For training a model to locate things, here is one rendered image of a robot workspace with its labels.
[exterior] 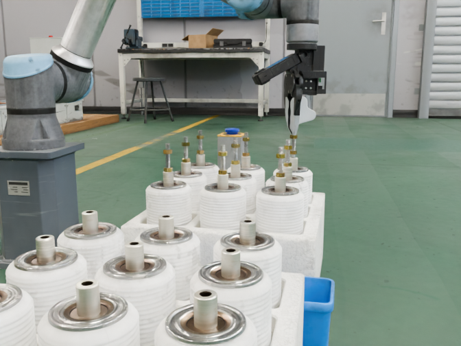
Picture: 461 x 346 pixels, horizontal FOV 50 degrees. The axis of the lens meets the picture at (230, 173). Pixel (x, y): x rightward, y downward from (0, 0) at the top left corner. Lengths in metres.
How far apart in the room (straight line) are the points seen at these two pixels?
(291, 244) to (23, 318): 0.53
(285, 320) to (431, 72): 5.48
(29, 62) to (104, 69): 5.28
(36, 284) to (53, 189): 0.68
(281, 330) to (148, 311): 0.16
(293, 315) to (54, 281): 0.30
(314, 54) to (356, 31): 4.83
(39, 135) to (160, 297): 0.79
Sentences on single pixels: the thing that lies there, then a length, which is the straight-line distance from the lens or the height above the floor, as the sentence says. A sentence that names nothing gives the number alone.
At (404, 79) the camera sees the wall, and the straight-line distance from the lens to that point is 6.08.
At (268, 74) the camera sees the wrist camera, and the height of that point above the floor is 0.48.
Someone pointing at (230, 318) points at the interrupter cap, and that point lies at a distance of 0.49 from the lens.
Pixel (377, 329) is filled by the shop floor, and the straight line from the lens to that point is 1.03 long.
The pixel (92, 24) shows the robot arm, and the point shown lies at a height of 0.61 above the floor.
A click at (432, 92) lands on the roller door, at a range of 6.08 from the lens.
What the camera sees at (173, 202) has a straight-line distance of 1.01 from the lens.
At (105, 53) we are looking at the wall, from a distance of 6.56.
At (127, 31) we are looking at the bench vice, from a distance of 5.43.
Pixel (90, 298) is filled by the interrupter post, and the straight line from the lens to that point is 0.50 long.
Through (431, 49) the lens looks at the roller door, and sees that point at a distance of 6.03.
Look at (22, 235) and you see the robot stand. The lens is 1.34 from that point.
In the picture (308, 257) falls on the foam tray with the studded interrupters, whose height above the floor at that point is 0.15.
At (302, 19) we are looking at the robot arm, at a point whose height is 0.60.
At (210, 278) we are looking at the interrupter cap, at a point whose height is 0.25.
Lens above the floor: 0.48
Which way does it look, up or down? 11 degrees down
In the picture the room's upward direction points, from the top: straight up
